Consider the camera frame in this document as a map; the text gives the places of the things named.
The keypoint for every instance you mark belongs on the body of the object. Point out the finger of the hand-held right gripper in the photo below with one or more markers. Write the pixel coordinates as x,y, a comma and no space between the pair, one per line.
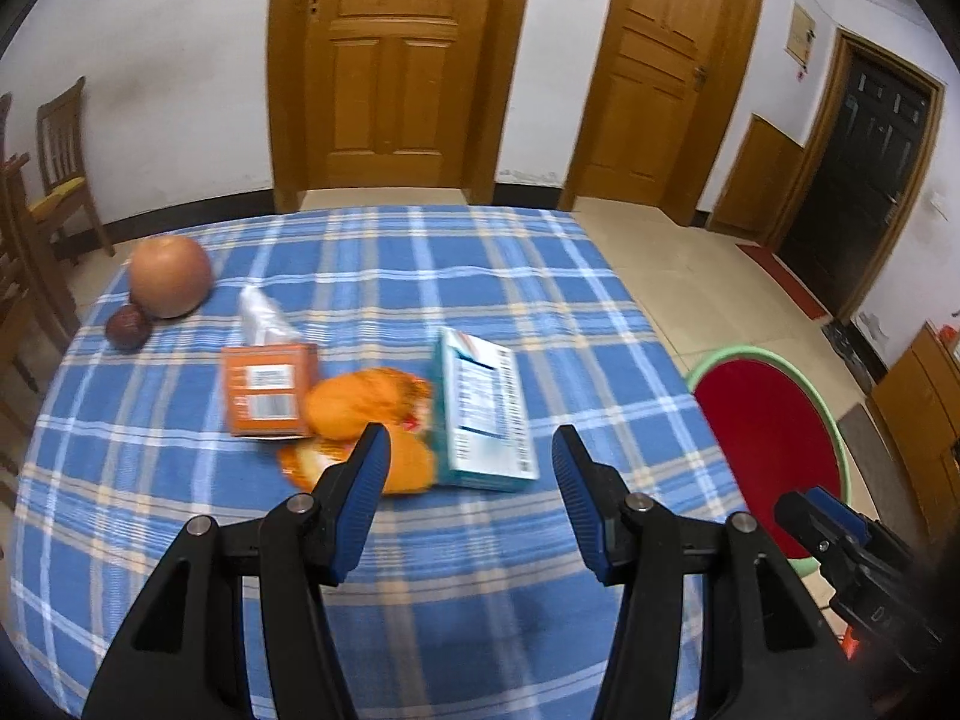
802,519
838,510

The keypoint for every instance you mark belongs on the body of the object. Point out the low wooden wall cabinet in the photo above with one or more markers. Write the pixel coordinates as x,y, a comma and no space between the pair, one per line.
754,180

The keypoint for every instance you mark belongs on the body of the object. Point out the orange snack packet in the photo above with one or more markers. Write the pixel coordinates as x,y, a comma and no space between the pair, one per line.
352,405

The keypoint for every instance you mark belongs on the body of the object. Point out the apple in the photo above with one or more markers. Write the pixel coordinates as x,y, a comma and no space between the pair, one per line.
169,277

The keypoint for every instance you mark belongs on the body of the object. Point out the wooden chair with cushion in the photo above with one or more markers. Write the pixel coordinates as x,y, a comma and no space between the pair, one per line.
60,135

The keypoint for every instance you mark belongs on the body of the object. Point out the dark shoe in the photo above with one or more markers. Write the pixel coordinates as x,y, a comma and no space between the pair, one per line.
862,369
840,337

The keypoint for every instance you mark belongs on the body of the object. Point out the yellow seat cushion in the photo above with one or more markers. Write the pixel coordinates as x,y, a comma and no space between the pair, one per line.
56,193

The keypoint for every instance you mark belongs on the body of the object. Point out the grey floor mat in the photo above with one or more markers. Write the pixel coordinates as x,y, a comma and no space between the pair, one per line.
877,450

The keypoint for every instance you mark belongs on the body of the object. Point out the white teal medicine box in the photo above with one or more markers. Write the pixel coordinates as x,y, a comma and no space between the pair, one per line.
480,412

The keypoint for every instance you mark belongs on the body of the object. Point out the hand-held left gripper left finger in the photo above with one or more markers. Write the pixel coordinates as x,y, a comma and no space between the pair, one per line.
360,495

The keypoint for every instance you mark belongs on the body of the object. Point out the wooden side cabinet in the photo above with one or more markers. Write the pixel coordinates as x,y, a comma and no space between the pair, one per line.
922,405

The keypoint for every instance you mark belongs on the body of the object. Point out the beige wall panel box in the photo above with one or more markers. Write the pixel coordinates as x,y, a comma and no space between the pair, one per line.
799,34

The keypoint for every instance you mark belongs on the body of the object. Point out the blue plaid tablecloth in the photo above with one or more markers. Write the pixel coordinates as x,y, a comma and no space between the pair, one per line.
465,300

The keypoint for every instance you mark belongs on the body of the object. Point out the black entrance door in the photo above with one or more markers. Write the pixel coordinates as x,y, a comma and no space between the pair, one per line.
862,180

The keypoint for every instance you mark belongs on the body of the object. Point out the white light switch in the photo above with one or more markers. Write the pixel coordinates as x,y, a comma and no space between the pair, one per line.
939,203

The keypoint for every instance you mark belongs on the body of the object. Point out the red bin with green rim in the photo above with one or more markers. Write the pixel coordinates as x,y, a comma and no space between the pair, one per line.
765,427

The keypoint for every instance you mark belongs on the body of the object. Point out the orange cardboard box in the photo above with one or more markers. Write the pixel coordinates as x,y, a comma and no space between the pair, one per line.
266,390

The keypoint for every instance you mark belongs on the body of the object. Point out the wooden door with round lock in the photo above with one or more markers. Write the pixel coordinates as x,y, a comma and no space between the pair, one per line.
390,90

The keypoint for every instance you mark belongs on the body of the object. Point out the red date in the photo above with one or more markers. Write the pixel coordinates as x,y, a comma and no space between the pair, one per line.
127,326

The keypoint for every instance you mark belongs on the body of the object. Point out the red doormat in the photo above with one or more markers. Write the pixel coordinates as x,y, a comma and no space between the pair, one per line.
787,281

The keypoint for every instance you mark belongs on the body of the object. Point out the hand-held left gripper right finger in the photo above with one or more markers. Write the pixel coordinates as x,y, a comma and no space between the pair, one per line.
581,495

